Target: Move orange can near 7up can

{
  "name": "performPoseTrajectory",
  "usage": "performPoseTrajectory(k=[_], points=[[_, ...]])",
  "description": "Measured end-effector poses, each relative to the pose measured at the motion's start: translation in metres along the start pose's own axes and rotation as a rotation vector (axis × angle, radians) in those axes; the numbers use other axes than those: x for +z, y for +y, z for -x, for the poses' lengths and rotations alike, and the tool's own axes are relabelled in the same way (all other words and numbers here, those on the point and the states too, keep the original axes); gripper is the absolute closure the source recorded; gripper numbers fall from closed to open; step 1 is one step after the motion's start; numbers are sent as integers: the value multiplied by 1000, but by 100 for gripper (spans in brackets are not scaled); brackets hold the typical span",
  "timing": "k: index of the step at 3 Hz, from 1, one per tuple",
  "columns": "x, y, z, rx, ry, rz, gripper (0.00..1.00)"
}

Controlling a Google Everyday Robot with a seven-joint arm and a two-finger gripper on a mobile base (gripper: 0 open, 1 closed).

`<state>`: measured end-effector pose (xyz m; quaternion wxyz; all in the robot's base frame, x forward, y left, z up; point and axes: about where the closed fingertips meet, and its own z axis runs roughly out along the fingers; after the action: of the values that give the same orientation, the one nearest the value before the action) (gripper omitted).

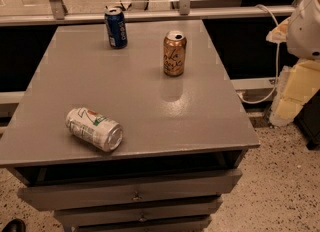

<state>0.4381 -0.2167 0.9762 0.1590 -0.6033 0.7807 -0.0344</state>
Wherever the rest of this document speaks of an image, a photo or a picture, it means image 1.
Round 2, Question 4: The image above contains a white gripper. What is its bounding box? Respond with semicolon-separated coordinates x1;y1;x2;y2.
266;0;320;126

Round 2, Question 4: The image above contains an orange La Croix can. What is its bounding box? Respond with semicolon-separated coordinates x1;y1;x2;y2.
163;30;187;76

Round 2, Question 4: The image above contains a blue Pepsi can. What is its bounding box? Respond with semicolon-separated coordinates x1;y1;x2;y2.
104;7;128;48

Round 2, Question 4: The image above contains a white 7up can lying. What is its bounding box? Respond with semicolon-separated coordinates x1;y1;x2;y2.
65;107;123;152

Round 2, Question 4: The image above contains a middle grey drawer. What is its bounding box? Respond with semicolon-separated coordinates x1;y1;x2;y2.
54;196;222;227

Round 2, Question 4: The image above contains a grey drawer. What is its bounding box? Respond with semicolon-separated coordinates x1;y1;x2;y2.
18;169;242;211
76;215;211;232
54;196;222;227

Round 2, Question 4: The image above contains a bottom grey drawer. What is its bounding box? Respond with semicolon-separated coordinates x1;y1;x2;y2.
76;215;211;232

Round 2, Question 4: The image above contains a top grey drawer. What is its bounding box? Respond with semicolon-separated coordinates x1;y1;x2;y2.
18;169;242;211

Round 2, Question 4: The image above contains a black shoe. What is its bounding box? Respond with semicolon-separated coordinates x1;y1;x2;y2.
1;219;26;232

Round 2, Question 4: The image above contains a white cable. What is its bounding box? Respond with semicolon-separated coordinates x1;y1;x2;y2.
237;4;280;105

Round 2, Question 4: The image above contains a metal window frame rail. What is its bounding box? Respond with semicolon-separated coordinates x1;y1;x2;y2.
0;0;320;27

